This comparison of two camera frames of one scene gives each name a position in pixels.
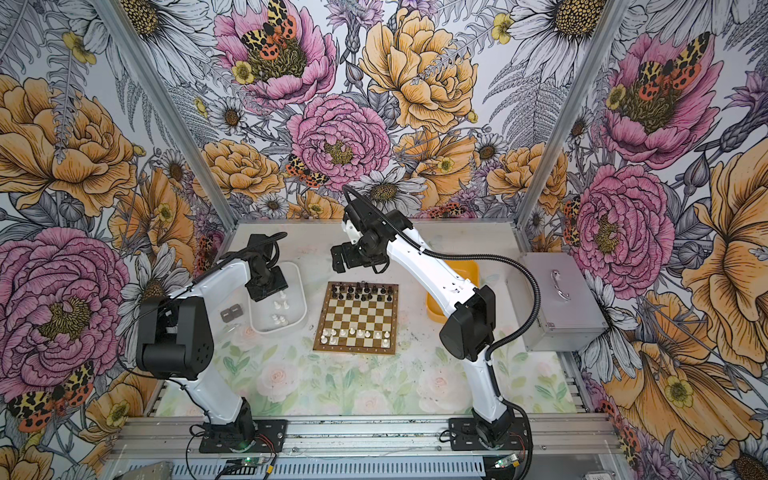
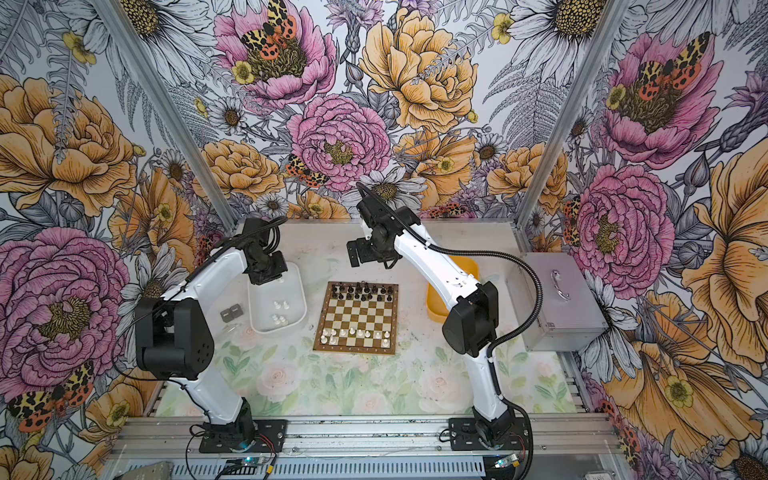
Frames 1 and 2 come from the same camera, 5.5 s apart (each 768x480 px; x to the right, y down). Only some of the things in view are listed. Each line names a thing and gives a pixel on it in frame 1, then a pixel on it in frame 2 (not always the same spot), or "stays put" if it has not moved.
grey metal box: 568,316 stays put
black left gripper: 279,285 to 280,268
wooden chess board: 358,317 stays put
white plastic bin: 283,312 stays put
